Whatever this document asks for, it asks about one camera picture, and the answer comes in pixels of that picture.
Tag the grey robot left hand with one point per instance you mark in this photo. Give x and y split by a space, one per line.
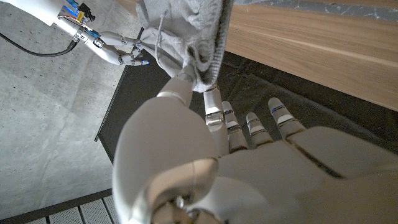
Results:
264 186

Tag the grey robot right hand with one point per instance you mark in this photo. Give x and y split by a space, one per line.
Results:
109 46

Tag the grey fabric shorts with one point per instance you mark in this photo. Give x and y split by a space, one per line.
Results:
186 31

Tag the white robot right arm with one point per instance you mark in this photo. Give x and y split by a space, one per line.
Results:
31 7

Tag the grey slatted platform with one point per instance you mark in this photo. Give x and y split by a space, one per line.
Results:
62 216

